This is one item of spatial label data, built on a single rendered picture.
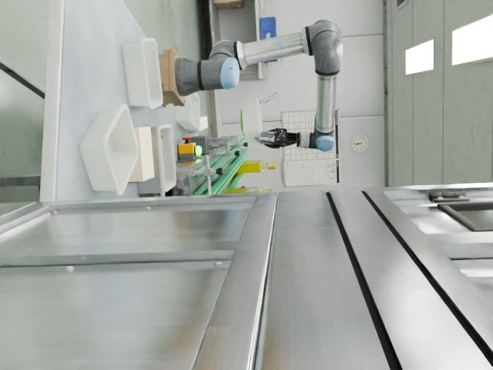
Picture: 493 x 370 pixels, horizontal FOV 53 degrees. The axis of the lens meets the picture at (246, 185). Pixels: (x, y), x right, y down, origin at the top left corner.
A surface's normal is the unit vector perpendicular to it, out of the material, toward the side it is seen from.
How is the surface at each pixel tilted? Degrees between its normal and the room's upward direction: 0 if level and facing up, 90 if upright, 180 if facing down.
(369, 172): 90
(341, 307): 90
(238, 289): 90
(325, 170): 89
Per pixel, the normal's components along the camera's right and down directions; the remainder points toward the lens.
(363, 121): -0.09, 0.18
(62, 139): 0.99, -0.04
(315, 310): -0.06, -0.98
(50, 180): -0.11, -0.18
